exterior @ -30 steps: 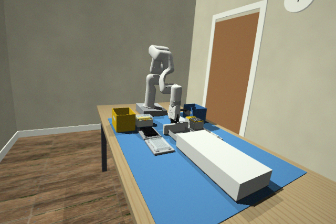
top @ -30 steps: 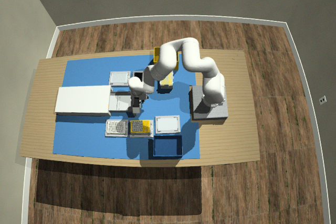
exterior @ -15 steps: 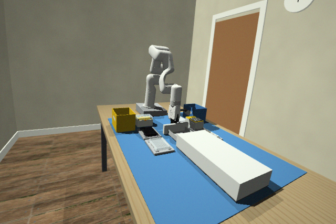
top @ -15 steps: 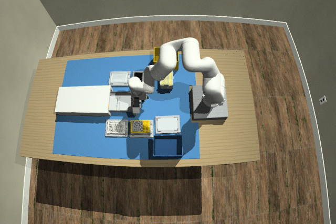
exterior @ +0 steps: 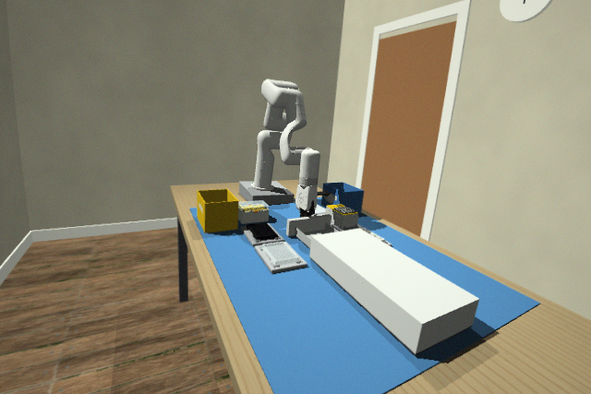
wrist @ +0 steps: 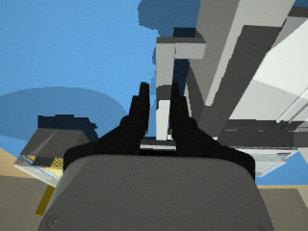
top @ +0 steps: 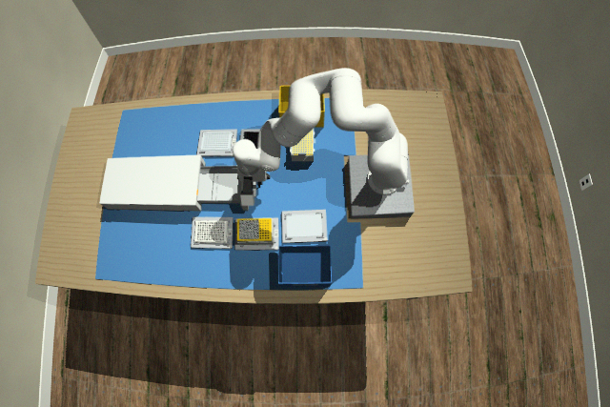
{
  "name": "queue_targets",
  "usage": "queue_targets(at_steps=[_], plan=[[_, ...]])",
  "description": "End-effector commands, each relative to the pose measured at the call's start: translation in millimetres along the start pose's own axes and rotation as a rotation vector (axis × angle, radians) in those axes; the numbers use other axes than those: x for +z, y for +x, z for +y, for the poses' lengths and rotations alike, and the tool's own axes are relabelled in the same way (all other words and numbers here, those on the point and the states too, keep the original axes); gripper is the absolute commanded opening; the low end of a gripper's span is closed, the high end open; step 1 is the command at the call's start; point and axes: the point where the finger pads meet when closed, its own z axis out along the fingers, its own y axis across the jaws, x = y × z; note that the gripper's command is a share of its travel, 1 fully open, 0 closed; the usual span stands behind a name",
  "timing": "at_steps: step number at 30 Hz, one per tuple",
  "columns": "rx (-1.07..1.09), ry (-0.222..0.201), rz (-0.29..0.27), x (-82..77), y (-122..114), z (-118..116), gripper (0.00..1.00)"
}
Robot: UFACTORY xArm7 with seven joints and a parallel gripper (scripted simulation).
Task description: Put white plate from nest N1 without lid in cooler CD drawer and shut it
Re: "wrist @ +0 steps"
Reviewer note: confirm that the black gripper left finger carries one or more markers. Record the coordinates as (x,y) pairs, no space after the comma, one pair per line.
(125,139)

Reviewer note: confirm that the white multi-well plate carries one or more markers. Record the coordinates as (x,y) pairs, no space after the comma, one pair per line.
(266,163)

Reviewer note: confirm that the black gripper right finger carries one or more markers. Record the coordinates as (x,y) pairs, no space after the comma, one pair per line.
(192,142)

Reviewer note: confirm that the yellow open-top bin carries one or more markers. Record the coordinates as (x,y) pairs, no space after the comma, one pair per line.
(43,204)

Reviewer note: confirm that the blue bench mat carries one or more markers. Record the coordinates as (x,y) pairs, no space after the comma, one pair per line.
(76,64)

